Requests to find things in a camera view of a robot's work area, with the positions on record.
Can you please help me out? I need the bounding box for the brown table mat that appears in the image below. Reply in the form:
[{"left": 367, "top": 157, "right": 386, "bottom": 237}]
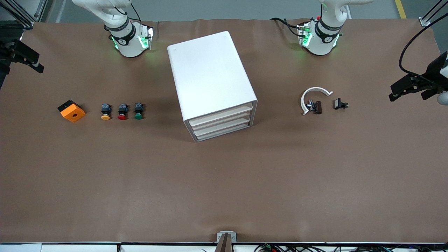
[{"left": 0, "top": 17, "right": 448, "bottom": 244}]

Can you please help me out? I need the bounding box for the white plastic drawer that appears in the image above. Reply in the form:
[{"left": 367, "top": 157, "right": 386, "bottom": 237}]
[
  {"left": 194, "top": 119, "right": 254, "bottom": 141},
  {"left": 191, "top": 112, "right": 252, "bottom": 133},
  {"left": 189, "top": 104, "right": 253, "bottom": 126}
]

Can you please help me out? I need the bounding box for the white curved plastic bracket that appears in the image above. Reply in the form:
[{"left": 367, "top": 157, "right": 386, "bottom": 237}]
[{"left": 300, "top": 87, "right": 334, "bottom": 116}]

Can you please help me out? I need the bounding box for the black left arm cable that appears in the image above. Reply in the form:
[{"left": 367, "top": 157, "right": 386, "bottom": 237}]
[{"left": 399, "top": 12, "right": 448, "bottom": 86}]

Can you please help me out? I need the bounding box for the orange button box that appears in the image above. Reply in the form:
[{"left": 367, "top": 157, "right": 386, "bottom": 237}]
[{"left": 57, "top": 100, "right": 86, "bottom": 123}]

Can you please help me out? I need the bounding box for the white drawer cabinet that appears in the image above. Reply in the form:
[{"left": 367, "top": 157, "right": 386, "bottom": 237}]
[{"left": 167, "top": 31, "right": 258, "bottom": 143}]

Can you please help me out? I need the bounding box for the grey metal edge bracket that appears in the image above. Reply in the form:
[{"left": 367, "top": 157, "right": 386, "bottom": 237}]
[{"left": 217, "top": 231, "right": 237, "bottom": 243}]

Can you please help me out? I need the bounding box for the black base cable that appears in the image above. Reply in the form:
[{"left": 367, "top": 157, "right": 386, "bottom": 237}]
[
  {"left": 114, "top": 2, "right": 141, "bottom": 22},
  {"left": 270, "top": 17, "right": 302, "bottom": 37}
]

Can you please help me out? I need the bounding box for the brown pointed post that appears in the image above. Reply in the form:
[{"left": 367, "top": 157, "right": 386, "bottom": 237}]
[{"left": 214, "top": 234, "right": 234, "bottom": 252}]

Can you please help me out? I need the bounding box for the aluminium frame profile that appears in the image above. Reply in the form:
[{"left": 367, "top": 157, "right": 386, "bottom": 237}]
[
  {"left": 0, "top": 0, "right": 48, "bottom": 30},
  {"left": 419, "top": 0, "right": 445, "bottom": 27}
]

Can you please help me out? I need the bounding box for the bundle of coloured cables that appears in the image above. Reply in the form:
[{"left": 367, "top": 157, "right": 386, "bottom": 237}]
[{"left": 255, "top": 243, "right": 448, "bottom": 252}]

